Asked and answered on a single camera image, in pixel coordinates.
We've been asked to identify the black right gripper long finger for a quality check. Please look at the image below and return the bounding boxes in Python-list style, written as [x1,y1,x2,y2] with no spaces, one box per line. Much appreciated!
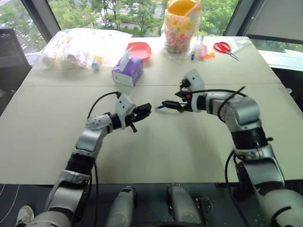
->
[161,100,185,111]

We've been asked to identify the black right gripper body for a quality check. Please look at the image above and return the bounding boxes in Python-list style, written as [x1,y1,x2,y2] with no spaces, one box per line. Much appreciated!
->
[178,79,193,114]

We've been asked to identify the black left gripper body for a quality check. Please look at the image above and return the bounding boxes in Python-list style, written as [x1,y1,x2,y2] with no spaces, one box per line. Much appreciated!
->
[124,106,141,134]

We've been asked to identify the blue Ethernet cable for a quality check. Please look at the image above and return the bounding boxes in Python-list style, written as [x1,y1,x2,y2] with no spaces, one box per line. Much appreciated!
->
[154,101,188,111]

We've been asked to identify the purple tissue box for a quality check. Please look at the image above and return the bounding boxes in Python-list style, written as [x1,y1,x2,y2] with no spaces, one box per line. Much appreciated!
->
[111,46,144,88]

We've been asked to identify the red plastic bowl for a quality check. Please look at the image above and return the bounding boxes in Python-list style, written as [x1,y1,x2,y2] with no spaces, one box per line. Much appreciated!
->
[125,42,152,63]

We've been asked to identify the jar of colourful candies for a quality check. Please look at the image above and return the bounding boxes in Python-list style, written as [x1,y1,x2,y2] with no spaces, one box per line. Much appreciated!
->
[161,0,202,61]

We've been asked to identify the blue yellow glue stick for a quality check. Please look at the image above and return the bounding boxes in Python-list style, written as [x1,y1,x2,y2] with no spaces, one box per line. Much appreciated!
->
[91,55,103,71]

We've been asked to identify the clear flat plastic bag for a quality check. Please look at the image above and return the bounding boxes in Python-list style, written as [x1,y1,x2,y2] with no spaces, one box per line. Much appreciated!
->
[230,37,252,54]

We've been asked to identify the clear plastic bag of items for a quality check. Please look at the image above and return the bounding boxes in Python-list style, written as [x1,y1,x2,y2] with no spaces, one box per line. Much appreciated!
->
[34,27,133,71]

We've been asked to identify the grey rounded robot leg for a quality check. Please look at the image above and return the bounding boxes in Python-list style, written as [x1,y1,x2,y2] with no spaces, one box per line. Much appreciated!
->
[166,184,202,227]
[110,185,138,227]

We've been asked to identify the black chair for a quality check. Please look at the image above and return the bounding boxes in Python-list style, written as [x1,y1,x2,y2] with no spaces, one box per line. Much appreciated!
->
[0,27,33,92]

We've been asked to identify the white sneaker shoe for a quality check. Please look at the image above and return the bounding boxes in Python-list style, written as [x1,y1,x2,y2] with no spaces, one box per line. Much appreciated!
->
[15,205,35,227]

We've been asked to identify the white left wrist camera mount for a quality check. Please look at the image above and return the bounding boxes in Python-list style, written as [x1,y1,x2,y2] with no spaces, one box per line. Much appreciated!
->
[115,93,136,131]

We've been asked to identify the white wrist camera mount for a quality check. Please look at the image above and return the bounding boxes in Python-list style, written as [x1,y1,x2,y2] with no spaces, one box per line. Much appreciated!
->
[181,69,205,112]
[115,93,136,131]

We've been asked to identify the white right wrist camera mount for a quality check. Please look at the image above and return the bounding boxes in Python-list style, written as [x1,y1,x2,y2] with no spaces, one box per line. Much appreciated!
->
[181,69,205,112]

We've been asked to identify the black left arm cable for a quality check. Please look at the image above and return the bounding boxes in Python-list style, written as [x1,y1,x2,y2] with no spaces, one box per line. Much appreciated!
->
[87,91,122,227]

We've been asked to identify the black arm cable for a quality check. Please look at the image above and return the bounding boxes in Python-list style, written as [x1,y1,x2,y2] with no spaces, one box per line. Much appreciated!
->
[87,91,122,227]
[179,86,252,227]

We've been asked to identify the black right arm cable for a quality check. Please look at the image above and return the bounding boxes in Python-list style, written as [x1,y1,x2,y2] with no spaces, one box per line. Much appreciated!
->
[179,86,252,227]

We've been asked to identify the red handled scissors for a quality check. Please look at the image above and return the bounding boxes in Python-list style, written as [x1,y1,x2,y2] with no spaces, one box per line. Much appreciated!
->
[213,41,241,62]

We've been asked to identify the black metal bracket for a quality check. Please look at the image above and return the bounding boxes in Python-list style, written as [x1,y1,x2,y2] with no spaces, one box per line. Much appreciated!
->
[195,196,212,227]

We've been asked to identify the dark window frame post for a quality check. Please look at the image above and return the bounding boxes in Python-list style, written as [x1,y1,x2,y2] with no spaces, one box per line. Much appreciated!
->
[223,0,303,45]
[20,0,62,42]

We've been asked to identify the thin white wire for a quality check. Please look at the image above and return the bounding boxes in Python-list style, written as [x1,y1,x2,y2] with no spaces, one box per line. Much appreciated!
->
[0,183,21,215]

